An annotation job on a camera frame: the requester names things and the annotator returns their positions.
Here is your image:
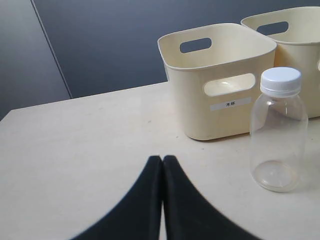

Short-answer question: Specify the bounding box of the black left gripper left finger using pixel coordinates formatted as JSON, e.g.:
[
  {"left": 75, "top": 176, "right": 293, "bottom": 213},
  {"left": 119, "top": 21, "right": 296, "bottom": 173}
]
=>
[{"left": 74, "top": 155, "right": 163, "bottom": 240}]

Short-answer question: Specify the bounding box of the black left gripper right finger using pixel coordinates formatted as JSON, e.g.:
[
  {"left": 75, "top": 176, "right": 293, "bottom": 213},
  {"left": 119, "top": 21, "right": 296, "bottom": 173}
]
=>
[{"left": 163, "top": 155, "right": 252, "bottom": 240}]

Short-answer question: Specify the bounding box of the clear plastic bottle white cap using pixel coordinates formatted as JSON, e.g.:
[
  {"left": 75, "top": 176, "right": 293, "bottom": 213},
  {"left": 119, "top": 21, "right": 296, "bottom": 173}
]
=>
[{"left": 249, "top": 66, "right": 309, "bottom": 193}]

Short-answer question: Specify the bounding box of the cream plastic bin left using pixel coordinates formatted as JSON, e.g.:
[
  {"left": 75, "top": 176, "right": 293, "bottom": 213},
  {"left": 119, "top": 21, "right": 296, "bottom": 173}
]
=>
[{"left": 157, "top": 23, "right": 277, "bottom": 141}]

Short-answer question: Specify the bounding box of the cream plastic bin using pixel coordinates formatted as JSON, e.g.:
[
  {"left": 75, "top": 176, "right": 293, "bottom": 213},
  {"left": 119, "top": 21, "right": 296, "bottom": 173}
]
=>
[
  {"left": 157, "top": 23, "right": 277, "bottom": 141},
  {"left": 240, "top": 6, "right": 320, "bottom": 118}
]

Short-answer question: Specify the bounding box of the cream plastic bin middle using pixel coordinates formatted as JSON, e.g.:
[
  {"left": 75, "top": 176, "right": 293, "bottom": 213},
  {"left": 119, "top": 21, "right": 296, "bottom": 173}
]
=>
[{"left": 240, "top": 6, "right": 320, "bottom": 118}]

